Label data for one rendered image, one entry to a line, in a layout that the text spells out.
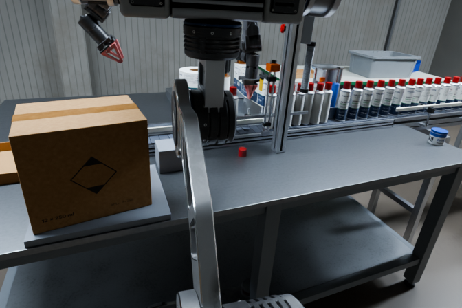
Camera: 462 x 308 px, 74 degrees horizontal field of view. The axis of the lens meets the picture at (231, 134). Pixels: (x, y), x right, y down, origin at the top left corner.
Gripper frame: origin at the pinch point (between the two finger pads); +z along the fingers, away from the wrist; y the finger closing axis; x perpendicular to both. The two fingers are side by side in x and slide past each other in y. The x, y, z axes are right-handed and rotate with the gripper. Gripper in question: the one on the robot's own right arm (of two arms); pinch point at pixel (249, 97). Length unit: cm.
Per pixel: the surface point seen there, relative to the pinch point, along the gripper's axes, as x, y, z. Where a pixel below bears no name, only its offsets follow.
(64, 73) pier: -257, 106, 46
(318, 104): 9.0, -33.0, 2.4
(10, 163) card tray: 6, 95, 19
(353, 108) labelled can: 8, -56, 6
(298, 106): 8.1, -22.1, 3.2
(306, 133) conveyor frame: 11.8, -26.7, 15.5
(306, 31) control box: 23.3, -9.8, -31.6
